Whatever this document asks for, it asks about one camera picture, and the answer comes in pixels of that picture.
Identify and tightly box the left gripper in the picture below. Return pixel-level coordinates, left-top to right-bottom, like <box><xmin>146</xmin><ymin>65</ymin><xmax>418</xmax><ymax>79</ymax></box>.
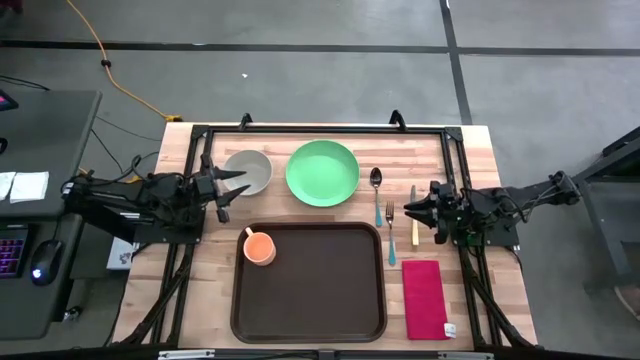
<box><xmin>193</xmin><ymin>153</ymin><xmax>252</xmax><ymax>224</ymax></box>

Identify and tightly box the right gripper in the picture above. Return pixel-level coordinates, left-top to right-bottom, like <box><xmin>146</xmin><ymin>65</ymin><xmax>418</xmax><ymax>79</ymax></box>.
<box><xmin>403</xmin><ymin>180</ymin><xmax>466</xmax><ymax>246</ymax></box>

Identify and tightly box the cream-handled knife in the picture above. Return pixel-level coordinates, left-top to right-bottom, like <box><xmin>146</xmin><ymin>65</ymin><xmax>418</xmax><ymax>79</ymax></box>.
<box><xmin>409</xmin><ymin>184</ymin><xmax>420</xmax><ymax>247</ymax></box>

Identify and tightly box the light grey bowl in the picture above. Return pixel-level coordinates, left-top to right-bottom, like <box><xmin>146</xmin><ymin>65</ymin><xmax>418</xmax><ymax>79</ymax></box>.
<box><xmin>222</xmin><ymin>149</ymin><xmax>274</xmax><ymax>197</ymax></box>

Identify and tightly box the teal-handled fork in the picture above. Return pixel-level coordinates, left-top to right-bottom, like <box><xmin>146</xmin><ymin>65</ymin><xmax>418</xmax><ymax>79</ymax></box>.
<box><xmin>384</xmin><ymin>200</ymin><xmax>398</xmax><ymax>267</ymax></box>

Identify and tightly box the teal-handled spoon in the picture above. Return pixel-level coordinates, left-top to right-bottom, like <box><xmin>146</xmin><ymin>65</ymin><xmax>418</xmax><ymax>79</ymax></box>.
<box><xmin>369</xmin><ymin>166</ymin><xmax>384</xmax><ymax>229</ymax></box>

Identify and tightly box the orange mug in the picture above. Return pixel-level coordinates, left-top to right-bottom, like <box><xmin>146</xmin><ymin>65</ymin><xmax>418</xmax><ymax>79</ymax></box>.
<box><xmin>242</xmin><ymin>226</ymin><xmax>278</xmax><ymax>267</ymax></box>

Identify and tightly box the red cloth napkin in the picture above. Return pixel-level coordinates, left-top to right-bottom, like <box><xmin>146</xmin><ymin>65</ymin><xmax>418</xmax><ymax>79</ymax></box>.
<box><xmin>401</xmin><ymin>259</ymin><xmax>457</xmax><ymax>342</ymax></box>

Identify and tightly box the green plate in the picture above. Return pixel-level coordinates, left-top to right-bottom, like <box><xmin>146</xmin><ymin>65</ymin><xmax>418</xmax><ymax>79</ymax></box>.
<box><xmin>284</xmin><ymin>139</ymin><xmax>361</xmax><ymax>208</ymax></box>

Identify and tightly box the brown plastic tray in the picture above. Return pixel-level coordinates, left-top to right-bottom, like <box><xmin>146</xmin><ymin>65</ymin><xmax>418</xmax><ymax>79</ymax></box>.
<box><xmin>229</xmin><ymin>221</ymin><xmax>389</xmax><ymax>345</ymax></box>

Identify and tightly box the white printed box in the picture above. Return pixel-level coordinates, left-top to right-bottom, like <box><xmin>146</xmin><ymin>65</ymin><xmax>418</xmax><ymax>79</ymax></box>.
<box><xmin>106</xmin><ymin>236</ymin><xmax>140</xmax><ymax>272</ymax></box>

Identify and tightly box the silver light bar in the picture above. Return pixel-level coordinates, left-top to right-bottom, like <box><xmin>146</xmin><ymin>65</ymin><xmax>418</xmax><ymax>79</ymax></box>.
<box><xmin>157</xmin><ymin>349</ymin><xmax>217</xmax><ymax>360</ymax></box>
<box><xmin>437</xmin><ymin>351</ymin><xmax>495</xmax><ymax>360</ymax></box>

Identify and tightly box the grey desk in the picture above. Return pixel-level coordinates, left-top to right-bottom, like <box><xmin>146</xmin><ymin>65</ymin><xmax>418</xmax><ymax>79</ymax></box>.
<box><xmin>0</xmin><ymin>89</ymin><xmax>104</xmax><ymax>341</ymax></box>

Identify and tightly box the black side table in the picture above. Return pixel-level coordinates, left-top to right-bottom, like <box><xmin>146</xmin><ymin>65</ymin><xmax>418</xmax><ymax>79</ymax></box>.
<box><xmin>552</xmin><ymin>124</ymin><xmax>640</xmax><ymax>294</ymax></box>

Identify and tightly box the black computer mouse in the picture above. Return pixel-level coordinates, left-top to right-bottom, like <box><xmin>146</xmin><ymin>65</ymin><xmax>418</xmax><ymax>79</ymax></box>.
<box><xmin>29</xmin><ymin>238</ymin><xmax>65</xmax><ymax>287</ymax></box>

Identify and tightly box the white paper sheet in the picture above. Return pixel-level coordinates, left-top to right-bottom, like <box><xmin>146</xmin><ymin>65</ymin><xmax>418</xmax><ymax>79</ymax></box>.
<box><xmin>9</xmin><ymin>171</ymin><xmax>51</xmax><ymax>205</ymax></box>
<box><xmin>0</xmin><ymin>171</ymin><xmax>17</xmax><ymax>202</ymax></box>

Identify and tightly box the black backlit keyboard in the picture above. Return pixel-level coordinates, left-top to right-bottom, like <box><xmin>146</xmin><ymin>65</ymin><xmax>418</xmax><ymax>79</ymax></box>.
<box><xmin>0</xmin><ymin>224</ymin><xmax>30</xmax><ymax>280</ymax></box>

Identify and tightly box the black device pink screen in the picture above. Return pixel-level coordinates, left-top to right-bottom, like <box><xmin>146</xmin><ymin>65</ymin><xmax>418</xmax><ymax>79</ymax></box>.
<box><xmin>0</xmin><ymin>88</ymin><xmax>20</xmax><ymax>113</ymax></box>

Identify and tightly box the yellow cable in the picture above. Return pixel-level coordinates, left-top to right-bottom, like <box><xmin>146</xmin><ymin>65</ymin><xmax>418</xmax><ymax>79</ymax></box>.
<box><xmin>64</xmin><ymin>0</ymin><xmax>184</xmax><ymax>124</ymax></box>

